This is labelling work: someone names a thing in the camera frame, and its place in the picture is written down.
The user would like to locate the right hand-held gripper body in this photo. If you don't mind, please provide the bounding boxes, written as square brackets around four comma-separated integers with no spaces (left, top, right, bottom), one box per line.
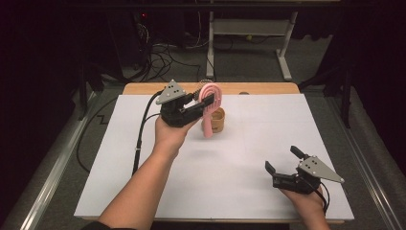
[272,155,346,196]

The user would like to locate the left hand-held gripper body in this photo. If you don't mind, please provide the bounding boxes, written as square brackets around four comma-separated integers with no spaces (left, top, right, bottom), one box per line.
[155,79,206,128]

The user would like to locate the pink candy cane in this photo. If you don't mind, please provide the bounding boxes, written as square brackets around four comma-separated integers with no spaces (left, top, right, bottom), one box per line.
[195,79,224,139]

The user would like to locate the yellow cup with animal figurine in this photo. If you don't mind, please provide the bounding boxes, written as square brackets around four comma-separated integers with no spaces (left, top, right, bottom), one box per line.
[210,107,227,134]

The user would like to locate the person's right hand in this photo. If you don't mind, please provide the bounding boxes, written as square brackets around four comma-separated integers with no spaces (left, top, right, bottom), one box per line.
[279,187,327,215]

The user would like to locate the person's left hand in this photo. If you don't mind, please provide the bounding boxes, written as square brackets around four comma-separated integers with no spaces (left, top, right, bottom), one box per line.
[152,116,201,159]

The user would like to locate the white table sheet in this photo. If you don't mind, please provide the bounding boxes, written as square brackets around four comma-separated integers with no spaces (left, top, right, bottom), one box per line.
[74,93,355,221]

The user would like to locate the wooden table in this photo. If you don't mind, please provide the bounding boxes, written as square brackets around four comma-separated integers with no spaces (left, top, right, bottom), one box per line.
[80,81,347,225]

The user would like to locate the black stand leg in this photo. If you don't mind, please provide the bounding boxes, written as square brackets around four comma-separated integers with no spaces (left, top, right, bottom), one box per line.
[77,60,105,122]
[298,61,356,129]

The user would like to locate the dark equipment case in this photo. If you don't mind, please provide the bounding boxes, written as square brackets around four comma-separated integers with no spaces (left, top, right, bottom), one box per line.
[106,9,152,71]

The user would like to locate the grey metal stand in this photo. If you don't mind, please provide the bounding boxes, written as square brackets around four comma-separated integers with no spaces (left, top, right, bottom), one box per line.
[205,11,300,82]

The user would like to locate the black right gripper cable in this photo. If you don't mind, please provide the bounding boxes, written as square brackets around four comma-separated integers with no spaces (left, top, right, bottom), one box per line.
[314,181,331,215]

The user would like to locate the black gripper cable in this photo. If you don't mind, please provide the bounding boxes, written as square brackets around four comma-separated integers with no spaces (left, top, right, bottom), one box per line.
[314,181,331,215]
[131,90,164,176]

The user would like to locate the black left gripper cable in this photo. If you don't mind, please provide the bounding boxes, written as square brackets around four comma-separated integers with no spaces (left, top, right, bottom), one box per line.
[131,90,164,176]

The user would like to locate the bundle of floor cables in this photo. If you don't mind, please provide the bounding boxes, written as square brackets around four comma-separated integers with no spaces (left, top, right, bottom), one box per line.
[135,12,214,83]

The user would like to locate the aluminium floor rail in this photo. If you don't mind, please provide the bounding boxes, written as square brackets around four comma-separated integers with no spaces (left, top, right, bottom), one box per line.
[18,90,99,230]
[325,95,406,230]

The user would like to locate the long black floor cable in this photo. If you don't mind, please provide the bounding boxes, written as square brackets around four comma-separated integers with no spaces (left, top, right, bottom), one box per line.
[76,95,120,174]

